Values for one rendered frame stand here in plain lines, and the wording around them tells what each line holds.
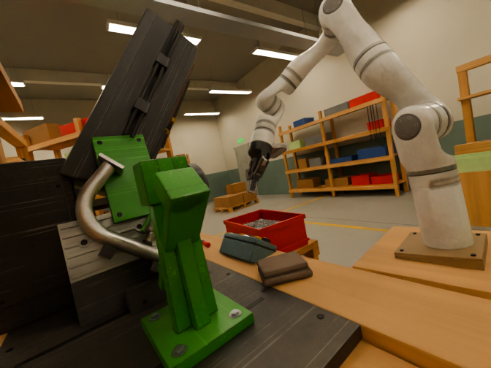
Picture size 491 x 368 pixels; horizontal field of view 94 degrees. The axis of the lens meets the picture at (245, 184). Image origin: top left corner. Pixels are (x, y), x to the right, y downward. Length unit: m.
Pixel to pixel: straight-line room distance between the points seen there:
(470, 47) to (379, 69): 5.13
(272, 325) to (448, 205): 0.46
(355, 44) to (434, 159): 0.36
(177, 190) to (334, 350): 0.27
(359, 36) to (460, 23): 5.21
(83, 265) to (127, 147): 0.28
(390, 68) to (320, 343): 0.61
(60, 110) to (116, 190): 9.49
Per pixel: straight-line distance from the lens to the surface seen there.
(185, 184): 0.30
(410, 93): 0.72
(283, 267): 0.48
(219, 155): 11.01
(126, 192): 0.60
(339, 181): 6.17
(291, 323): 0.39
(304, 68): 0.83
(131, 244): 0.54
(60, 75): 8.20
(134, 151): 0.64
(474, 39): 5.85
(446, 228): 0.67
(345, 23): 0.81
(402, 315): 0.41
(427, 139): 0.63
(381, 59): 0.73
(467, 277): 0.63
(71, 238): 0.60
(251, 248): 0.59
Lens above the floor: 1.13
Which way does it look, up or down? 4 degrees down
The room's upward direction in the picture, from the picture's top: 11 degrees counter-clockwise
